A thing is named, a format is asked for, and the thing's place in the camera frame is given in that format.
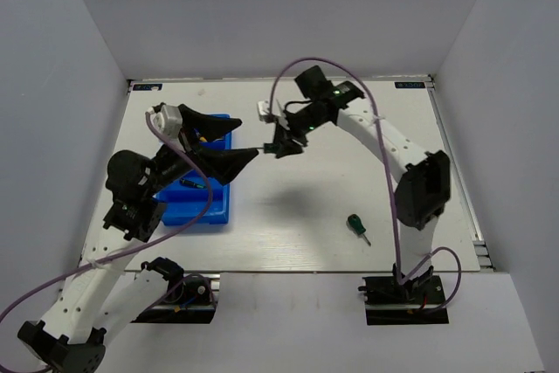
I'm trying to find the blue logo sticker right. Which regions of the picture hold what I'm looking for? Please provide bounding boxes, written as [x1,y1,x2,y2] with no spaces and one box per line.
[394,81,425,89]

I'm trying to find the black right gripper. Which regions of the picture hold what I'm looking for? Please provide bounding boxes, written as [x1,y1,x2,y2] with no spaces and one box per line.
[271,105,328,160]

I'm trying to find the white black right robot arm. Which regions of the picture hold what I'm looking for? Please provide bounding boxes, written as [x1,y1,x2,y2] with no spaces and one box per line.
[257,58,451,302]

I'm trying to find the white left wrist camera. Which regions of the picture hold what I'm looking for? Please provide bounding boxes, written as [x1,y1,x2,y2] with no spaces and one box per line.
[147,103,183,140]

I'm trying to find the yellow black long-nose pliers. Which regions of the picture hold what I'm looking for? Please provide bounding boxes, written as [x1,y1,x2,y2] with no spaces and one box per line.
[196,131,224,143]

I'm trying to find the green stubby flathead screwdriver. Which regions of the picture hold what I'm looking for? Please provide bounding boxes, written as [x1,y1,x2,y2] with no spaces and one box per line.
[258,142,279,155]

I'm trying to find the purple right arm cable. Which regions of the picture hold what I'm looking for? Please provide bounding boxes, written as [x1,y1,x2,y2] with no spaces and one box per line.
[269,56,463,313]

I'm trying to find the blue logo sticker left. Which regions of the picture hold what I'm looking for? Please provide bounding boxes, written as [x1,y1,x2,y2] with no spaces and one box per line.
[132,83,162,92]

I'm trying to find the blue logo sticker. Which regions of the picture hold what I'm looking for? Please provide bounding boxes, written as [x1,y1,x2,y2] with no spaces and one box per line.
[132,83,162,92]
[394,81,425,89]

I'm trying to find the blue plastic compartment tray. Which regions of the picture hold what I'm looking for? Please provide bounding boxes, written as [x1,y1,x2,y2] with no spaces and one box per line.
[155,113,235,228]

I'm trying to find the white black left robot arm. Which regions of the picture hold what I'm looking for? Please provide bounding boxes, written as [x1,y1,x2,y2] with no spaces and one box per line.
[17,103,259,372]

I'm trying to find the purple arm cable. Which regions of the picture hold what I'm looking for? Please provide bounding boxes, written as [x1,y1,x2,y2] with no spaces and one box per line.
[269,56,463,313]
[0,110,215,326]

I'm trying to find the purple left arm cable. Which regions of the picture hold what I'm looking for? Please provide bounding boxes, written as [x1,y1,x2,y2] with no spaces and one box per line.
[0,110,215,326]

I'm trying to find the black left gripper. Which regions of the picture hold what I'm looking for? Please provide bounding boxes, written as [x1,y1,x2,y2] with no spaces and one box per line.
[144,104,259,197]

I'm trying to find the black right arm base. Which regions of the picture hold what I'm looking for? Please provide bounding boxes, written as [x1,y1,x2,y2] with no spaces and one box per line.
[357,271,449,326]

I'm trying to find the metal table edge rail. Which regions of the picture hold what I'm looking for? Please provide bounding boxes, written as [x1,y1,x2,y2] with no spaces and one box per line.
[427,75,496,273]

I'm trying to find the green stubby screwdriver orange cap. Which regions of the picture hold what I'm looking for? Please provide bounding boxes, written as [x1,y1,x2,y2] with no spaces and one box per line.
[347,214,372,246]

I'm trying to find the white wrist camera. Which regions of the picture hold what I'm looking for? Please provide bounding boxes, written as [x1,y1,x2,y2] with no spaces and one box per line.
[147,103,183,140]
[257,100,288,128]

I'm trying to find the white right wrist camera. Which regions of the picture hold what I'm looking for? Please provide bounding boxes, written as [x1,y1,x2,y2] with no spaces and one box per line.
[257,100,288,128]

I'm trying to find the black green precision screwdriver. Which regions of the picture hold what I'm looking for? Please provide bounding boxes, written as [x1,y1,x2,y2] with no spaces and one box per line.
[179,178,206,190]

